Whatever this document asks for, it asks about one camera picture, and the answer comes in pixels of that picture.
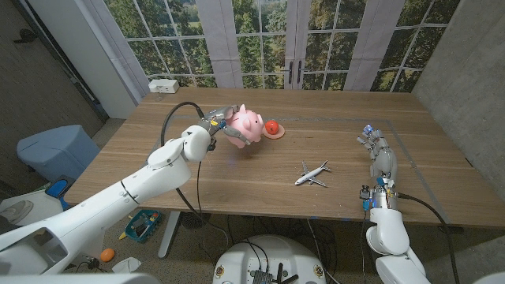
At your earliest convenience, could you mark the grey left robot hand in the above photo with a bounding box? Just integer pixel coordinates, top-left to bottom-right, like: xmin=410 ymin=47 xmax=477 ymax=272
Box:
xmin=199 ymin=104 xmax=252 ymax=146

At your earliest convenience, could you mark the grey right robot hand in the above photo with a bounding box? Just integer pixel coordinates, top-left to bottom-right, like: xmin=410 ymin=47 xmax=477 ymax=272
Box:
xmin=356 ymin=124 xmax=398 ymax=189

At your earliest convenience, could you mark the pink plastic piggy bank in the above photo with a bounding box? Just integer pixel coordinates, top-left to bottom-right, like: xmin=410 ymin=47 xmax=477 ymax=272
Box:
xmin=224 ymin=103 xmax=265 ymax=149

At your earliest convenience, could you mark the white toy airplane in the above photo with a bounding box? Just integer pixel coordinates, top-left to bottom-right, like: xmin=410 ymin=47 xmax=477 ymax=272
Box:
xmin=294 ymin=159 xmax=331 ymax=188

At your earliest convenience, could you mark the white power box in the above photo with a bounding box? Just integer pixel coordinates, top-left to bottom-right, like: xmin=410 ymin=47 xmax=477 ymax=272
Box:
xmin=148 ymin=78 xmax=181 ymax=95

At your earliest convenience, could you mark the printed window backdrop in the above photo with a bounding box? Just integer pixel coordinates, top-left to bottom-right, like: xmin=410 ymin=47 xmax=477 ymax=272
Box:
xmin=84 ymin=0 xmax=462 ymax=94

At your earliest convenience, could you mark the black floor fan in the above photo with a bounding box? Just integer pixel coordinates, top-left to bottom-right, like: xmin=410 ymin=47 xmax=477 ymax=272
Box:
xmin=179 ymin=211 xmax=212 ymax=230

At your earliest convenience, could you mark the white table leg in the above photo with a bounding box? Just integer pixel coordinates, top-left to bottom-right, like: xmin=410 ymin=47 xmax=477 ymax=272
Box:
xmin=157 ymin=211 xmax=181 ymax=260

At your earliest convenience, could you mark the teal toolbox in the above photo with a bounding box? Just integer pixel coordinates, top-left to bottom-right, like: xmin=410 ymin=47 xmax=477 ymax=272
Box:
xmin=124 ymin=208 xmax=163 ymax=243

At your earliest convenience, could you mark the white robot torso base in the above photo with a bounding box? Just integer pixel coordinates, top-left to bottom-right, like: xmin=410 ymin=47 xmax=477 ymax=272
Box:
xmin=211 ymin=234 xmax=327 ymax=284

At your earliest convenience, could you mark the blue-grey bin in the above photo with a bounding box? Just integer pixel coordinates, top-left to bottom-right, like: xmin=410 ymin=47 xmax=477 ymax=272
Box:
xmin=16 ymin=124 xmax=102 ymax=183

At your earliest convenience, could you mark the crumpled white tissue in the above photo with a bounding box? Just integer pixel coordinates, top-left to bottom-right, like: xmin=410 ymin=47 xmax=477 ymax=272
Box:
xmin=111 ymin=256 xmax=142 ymax=275

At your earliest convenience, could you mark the blue and black pad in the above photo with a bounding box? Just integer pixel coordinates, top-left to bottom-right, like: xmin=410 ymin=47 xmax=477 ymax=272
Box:
xmin=44 ymin=176 xmax=76 ymax=200

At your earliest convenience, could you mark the grey and white shoe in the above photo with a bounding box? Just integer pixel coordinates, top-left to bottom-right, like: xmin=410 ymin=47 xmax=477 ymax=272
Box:
xmin=0 ymin=200 xmax=36 ymax=224

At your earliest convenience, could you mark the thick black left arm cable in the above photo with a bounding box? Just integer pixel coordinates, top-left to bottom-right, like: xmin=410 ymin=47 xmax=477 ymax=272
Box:
xmin=159 ymin=101 xmax=232 ymax=253

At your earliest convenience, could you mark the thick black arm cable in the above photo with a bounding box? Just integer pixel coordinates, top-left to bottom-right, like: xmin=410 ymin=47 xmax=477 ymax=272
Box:
xmin=396 ymin=192 xmax=461 ymax=284
xmin=159 ymin=101 xmax=232 ymax=253

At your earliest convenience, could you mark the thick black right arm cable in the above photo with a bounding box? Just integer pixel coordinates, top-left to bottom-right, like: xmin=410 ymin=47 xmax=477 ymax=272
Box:
xmin=396 ymin=192 xmax=461 ymax=284

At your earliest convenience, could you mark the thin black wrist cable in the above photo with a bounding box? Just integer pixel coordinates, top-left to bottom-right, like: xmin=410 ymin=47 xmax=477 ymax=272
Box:
xmin=195 ymin=160 xmax=206 ymax=222

